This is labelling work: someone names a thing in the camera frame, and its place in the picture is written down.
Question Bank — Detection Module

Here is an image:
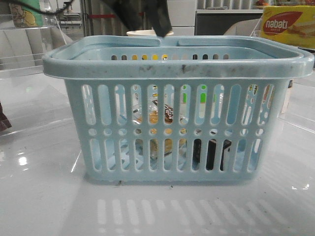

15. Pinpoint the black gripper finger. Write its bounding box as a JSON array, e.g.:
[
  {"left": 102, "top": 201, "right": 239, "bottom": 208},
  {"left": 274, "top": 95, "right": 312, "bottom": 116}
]
[
  {"left": 103, "top": 0, "right": 142, "bottom": 31},
  {"left": 145, "top": 0, "right": 172, "bottom": 37}
]

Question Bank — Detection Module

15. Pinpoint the packaged bread slice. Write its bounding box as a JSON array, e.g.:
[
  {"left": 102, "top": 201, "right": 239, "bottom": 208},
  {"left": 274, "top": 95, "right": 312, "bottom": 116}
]
[{"left": 132, "top": 99, "right": 188, "bottom": 160}]

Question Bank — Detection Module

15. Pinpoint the black tissue pack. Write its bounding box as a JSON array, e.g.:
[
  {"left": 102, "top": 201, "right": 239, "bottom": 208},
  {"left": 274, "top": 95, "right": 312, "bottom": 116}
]
[{"left": 192, "top": 139, "right": 232, "bottom": 171}]

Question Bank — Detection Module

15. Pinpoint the light blue plastic basket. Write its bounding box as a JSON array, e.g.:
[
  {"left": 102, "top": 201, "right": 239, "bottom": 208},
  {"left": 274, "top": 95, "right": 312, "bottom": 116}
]
[{"left": 42, "top": 35, "right": 308, "bottom": 181}]

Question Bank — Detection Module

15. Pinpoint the white refrigerator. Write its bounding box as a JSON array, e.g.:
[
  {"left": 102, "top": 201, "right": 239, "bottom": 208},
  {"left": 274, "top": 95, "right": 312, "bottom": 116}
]
[{"left": 167, "top": 0, "right": 197, "bottom": 35}]

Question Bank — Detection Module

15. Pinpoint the dark kitchen counter cabinet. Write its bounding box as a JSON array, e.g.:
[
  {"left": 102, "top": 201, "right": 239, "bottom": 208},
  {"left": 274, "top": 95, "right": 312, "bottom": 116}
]
[{"left": 194, "top": 9, "right": 262, "bottom": 35}]

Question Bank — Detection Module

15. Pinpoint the plate of fruit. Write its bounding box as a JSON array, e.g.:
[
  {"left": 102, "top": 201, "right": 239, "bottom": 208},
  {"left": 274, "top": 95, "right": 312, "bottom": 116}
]
[{"left": 255, "top": 0, "right": 269, "bottom": 8}]

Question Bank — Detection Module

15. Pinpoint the clear acrylic display shelf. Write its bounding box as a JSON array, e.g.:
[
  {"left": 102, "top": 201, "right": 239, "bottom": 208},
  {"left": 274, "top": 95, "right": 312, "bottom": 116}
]
[{"left": 0, "top": 0, "right": 72, "bottom": 79}]

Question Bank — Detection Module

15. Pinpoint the yellow nabati wafer box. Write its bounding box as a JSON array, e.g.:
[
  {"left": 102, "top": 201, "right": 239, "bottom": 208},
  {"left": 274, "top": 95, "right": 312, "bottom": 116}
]
[{"left": 259, "top": 5, "right": 315, "bottom": 49}]

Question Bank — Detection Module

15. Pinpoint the red peanut snack bag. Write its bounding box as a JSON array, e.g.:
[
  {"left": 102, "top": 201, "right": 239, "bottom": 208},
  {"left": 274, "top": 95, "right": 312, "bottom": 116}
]
[{"left": 0, "top": 103, "right": 12, "bottom": 132}]

